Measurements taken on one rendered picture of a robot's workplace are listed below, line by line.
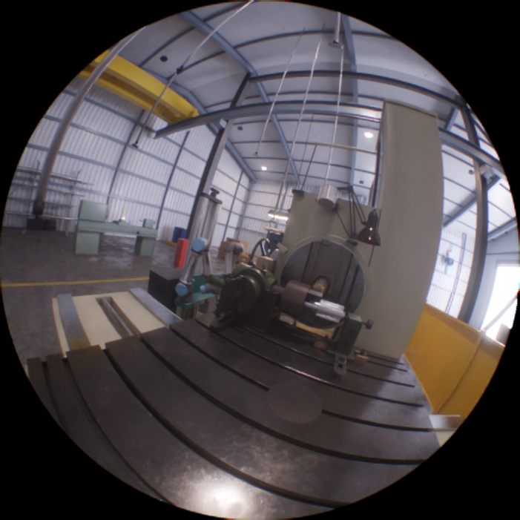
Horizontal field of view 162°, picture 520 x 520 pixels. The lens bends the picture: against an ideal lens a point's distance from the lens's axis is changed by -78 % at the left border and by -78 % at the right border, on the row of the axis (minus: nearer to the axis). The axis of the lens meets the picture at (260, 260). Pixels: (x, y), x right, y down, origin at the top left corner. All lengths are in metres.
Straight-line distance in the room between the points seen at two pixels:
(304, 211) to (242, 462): 1.36
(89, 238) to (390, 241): 6.10
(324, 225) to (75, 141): 9.73
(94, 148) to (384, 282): 10.19
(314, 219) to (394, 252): 0.62
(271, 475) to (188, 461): 0.18
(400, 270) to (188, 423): 1.35
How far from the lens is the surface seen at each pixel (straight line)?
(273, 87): 10.06
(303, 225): 1.33
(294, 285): 0.94
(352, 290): 1.20
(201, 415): 0.55
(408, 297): 1.41
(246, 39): 8.56
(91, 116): 10.24
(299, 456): 0.55
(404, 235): 1.38
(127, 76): 7.82
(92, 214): 5.82
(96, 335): 1.29
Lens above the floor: 1.46
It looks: 6 degrees down
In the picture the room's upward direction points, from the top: 15 degrees clockwise
